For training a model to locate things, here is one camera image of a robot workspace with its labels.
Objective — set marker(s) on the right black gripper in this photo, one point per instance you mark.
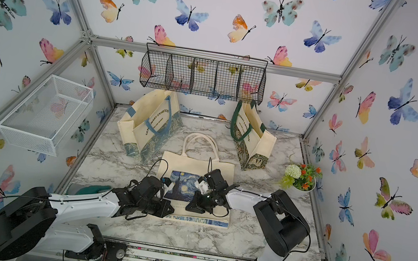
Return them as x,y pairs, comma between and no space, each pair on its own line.
194,206

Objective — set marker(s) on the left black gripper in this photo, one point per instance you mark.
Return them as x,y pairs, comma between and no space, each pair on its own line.
163,211

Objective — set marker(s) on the starry night canvas tote bag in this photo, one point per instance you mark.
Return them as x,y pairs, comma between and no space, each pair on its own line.
184,173

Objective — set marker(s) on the blue handled canvas tote bag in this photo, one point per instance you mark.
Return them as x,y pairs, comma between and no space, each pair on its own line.
149,123

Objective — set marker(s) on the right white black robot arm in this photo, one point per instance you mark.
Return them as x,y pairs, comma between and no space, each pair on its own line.
282,224

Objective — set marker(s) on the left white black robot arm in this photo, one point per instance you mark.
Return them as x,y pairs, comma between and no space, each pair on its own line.
39,220

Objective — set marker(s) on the green rubber glove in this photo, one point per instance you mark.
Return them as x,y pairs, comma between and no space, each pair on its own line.
78,189

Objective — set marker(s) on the potted artificial flower plant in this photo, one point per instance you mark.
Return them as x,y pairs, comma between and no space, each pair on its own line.
300,179

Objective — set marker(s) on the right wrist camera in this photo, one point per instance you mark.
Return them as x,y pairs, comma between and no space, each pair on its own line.
203,187

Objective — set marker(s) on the green handled canvas tote bag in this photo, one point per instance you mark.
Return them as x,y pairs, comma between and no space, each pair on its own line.
254,143

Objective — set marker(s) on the black wire wall basket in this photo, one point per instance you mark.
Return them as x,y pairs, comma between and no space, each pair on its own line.
217,76

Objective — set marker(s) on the white mesh wall basket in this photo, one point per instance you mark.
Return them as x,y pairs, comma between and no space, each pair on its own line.
47,115

